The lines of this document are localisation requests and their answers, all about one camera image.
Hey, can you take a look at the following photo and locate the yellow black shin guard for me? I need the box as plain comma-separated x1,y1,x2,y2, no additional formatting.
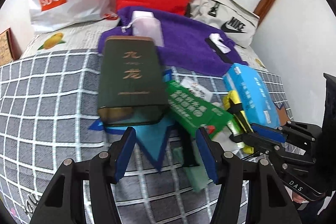
222,90,254,155

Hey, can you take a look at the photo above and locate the white tissue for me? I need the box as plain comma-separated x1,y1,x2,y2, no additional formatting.
209,33,231,54

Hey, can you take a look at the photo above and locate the white mesh drawstring bag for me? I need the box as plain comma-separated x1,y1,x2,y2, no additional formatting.
121,16,164,47

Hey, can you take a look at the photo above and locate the white foam sponge block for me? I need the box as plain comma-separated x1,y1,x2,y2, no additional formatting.
132,11,155,28

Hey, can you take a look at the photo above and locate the right hand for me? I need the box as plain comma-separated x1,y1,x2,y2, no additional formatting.
291,192,308,203

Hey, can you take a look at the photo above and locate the light green cloth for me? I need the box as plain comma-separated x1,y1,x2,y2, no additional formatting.
183,142,213,193

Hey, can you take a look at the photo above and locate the blue tissue pack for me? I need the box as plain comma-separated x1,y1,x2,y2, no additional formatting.
223,63,280,128

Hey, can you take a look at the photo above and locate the green fruit flyer packet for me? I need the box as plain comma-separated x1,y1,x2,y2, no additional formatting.
166,80,239,138

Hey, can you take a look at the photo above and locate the dark green tea tin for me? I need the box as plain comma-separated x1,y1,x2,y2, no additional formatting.
97,36,169,127

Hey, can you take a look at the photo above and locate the purple fleece towel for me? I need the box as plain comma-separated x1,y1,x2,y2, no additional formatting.
97,6,248,77

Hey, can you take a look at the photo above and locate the newspaper print pillow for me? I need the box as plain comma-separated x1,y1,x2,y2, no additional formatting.
21,19,119,58

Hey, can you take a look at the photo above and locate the grey Nike bag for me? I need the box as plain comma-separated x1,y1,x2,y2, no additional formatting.
189,0,260,48

